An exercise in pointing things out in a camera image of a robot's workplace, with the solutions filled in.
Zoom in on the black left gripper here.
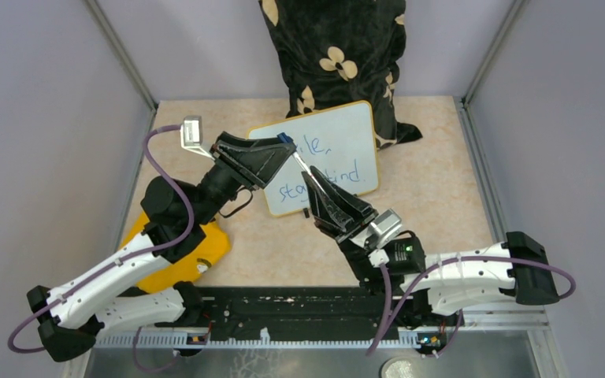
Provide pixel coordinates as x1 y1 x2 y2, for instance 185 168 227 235
190 130 297 224

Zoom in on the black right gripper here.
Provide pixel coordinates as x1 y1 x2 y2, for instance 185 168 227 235
305 165 386 282

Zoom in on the whiteboard marker pen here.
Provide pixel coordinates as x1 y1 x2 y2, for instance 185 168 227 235
292 145 312 176

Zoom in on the blue marker cap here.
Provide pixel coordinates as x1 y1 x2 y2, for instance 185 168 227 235
277 132 295 145

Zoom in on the yellow-framed whiteboard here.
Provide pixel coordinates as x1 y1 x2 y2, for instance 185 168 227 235
247 101 380 217

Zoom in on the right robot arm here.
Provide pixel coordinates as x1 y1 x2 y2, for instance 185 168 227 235
302 166 564 324

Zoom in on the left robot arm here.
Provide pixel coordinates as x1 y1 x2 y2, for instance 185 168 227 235
27 133 296 362

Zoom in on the yellow plastic object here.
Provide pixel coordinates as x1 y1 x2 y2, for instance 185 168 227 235
135 220 232 294

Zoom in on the black floral pillow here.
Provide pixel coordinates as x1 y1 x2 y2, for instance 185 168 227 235
258 0 422 150

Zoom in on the round metal disc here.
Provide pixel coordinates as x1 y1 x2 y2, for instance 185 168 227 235
379 357 420 378

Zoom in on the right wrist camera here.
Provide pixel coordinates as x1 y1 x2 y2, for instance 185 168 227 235
350 209 402 253

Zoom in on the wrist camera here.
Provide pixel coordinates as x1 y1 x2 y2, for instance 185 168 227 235
350 209 402 253
180 115 212 159

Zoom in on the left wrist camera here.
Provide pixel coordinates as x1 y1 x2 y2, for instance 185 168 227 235
180 115 212 159

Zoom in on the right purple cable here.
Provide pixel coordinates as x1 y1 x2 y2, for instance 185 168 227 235
365 255 578 358

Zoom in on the purple cable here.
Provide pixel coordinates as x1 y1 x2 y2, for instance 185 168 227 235
7 124 196 374
365 255 578 358

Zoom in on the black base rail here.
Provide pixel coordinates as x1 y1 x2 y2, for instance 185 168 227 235
135 283 466 358

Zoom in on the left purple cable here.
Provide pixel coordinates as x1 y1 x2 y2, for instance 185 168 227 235
7 124 196 374

